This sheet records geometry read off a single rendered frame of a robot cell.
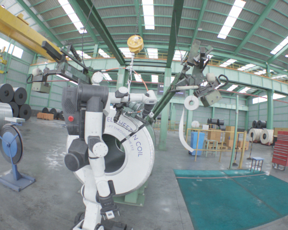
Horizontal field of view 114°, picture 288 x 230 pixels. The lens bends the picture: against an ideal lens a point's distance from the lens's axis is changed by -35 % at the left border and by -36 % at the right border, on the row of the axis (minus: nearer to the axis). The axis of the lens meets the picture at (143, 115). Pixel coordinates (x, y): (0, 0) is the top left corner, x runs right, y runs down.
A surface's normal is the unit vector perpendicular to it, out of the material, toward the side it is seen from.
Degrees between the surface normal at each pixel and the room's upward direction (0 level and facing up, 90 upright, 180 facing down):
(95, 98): 92
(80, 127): 105
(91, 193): 78
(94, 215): 67
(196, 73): 89
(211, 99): 89
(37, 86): 89
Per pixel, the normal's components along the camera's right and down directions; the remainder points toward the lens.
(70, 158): -0.19, 0.03
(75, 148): -0.08, -0.68
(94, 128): 0.44, 0.07
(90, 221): -0.14, -0.44
